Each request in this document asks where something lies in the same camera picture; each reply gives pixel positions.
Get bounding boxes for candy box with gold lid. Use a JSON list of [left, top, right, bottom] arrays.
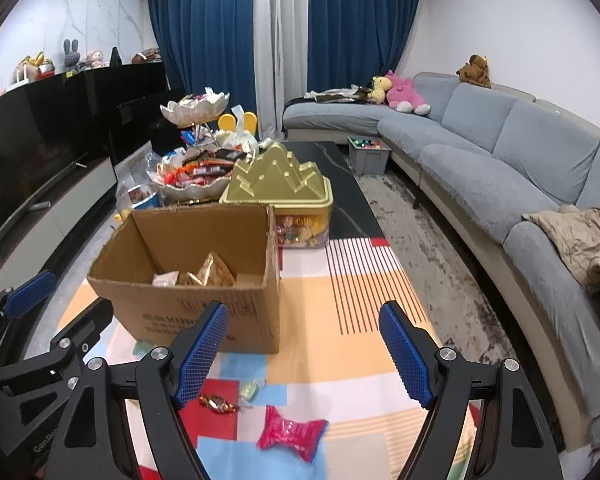
[[219, 142, 334, 250]]

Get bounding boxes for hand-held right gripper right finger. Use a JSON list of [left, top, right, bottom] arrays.
[[378, 301, 566, 480]]

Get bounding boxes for grey storage bin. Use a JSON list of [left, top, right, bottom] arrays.
[[347, 136, 392, 176]]

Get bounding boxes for black upright piano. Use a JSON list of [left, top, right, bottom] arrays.
[[77, 62, 183, 161]]

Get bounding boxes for yellow round-eared stool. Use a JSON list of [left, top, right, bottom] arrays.
[[218, 112, 258, 134]]

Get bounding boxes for brown wrapped candy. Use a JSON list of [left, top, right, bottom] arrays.
[[198, 394, 241, 415]]

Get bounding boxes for small heap of wrapped snacks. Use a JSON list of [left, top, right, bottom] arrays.
[[180, 88, 222, 107]]

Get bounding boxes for pink plush toy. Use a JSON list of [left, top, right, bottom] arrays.
[[384, 70, 431, 115]]

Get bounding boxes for pile of mixed wrapped snacks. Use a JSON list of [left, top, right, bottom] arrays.
[[157, 147, 236, 186]]

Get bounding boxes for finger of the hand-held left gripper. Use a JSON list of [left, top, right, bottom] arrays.
[[0, 297, 115, 392], [0, 270, 57, 361]]

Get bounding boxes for white plastic bag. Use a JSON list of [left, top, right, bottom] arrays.
[[215, 105, 261, 154]]

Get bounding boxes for pile of clothes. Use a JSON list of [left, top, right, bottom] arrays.
[[304, 85, 376, 105]]

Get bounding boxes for grey rabbit plush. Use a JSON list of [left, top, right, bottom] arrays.
[[62, 38, 81, 71]]

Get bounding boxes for two-tier shell bowl stand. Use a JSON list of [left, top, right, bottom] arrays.
[[147, 91, 241, 206]]

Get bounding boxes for brown plush toy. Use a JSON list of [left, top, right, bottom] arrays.
[[456, 54, 492, 88]]

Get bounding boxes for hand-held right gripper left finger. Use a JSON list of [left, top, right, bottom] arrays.
[[45, 301, 229, 480]]

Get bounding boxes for yellow plush toy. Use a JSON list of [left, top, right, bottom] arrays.
[[370, 76, 393, 105]]

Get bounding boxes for pink wrapped candy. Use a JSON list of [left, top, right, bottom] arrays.
[[257, 405, 329, 463]]

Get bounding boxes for brown cardboard box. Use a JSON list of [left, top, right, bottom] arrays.
[[86, 203, 282, 356]]

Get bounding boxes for clear plastic bag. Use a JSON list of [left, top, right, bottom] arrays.
[[115, 152, 161, 191]]

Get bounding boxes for gold ornament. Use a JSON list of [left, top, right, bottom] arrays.
[[14, 52, 56, 83]]

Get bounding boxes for white sheer curtain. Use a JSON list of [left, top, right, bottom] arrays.
[[252, 0, 311, 141]]

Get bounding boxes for colourful checked mat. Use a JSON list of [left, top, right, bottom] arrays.
[[55, 237, 481, 480]]

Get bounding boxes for white television cabinet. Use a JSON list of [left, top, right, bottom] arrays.
[[0, 142, 153, 293]]

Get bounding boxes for patterned grey rug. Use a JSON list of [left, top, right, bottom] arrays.
[[345, 160, 531, 411]]

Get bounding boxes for grey sofa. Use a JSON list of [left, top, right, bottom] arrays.
[[282, 71, 600, 451]]

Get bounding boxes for black television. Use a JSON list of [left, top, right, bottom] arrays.
[[0, 74, 90, 251]]

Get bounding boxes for beige quilted jacket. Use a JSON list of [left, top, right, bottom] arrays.
[[522, 205, 600, 341]]

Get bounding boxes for blue curtain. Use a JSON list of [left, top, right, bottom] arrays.
[[307, 0, 424, 93], [145, 0, 258, 141]]

